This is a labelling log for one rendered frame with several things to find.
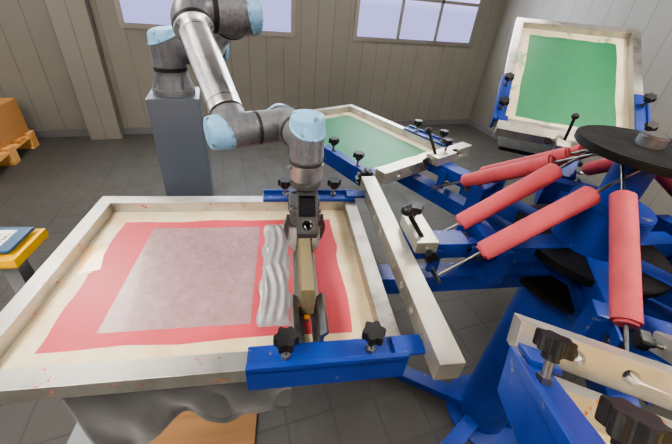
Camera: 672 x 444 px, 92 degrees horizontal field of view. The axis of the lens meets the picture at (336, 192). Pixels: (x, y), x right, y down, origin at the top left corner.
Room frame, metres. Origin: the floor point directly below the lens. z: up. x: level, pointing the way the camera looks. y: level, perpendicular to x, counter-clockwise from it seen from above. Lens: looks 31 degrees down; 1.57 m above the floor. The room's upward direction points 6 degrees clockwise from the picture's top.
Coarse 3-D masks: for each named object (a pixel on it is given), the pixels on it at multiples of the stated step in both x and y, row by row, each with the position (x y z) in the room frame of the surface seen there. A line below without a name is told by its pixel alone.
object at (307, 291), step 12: (300, 240) 0.61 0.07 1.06; (300, 252) 0.56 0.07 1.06; (300, 264) 0.53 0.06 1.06; (312, 264) 0.53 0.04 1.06; (300, 276) 0.49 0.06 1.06; (312, 276) 0.49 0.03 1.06; (300, 288) 0.47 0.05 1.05; (312, 288) 0.46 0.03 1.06; (300, 300) 0.45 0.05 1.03; (312, 300) 0.46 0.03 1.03; (300, 312) 0.45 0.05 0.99; (312, 312) 0.46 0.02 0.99
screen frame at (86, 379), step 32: (96, 224) 0.68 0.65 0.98; (352, 224) 0.79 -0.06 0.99; (64, 256) 0.55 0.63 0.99; (32, 288) 0.45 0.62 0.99; (384, 288) 0.54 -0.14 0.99; (0, 320) 0.37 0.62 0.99; (384, 320) 0.45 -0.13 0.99; (0, 352) 0.32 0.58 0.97; (0, 384) 0.26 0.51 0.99; (32, 384) 0.26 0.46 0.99; (64, 384) 0.27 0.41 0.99; (96, 384) 0.28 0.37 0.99; (128, 384) 0.28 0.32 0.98; (160, 384) 0.29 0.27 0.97; (192, 384) 0.30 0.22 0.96
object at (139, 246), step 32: (128, 224) 0.73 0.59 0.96; (160, 224) 0.74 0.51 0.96; (192, 224) 0.75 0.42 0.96; (224, 224) 0.77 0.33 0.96; (256, 224) 0.78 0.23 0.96; (128, 256) 0.60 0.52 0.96; (160, 256) 0.61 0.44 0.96; (192, 256) 0.62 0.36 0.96; (224, 256) 0.63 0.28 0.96; (256, 256) 0.65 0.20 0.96; (320, 256) 0.67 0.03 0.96
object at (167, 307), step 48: (96, 288) 0.49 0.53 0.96; (144, 288) 0.50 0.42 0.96; (192, 288) 0.52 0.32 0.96; (240, 288) 0.53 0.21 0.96; (288, 288) 0.55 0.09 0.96; (336, 288) 0.56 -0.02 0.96; (48, 336) 0.37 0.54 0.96; (96, 336) 0.38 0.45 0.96; (144, 336) 0.39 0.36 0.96; (192, 336) 0.40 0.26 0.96; (240, 336) 0.41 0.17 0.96
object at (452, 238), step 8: (440, 232) 0.72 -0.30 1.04; (448, 232) 0.72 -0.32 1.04; (456, 232) 0.73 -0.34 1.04; (440, 240) 0.68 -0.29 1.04; (448, 240) 0.69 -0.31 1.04; (456, 240) 0.69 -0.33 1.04; (464, 240) 0.69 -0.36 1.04; (440, 248) 0.67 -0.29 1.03; (448, 248) 0.67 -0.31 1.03; (456, 248) 0.68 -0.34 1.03; (464, 248) 0.68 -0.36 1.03; (416, 256) 0.66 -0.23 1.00; (448, 256) 0.67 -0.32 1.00; (456, 256) 0.68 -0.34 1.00; (464, 256) 0.68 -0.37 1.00
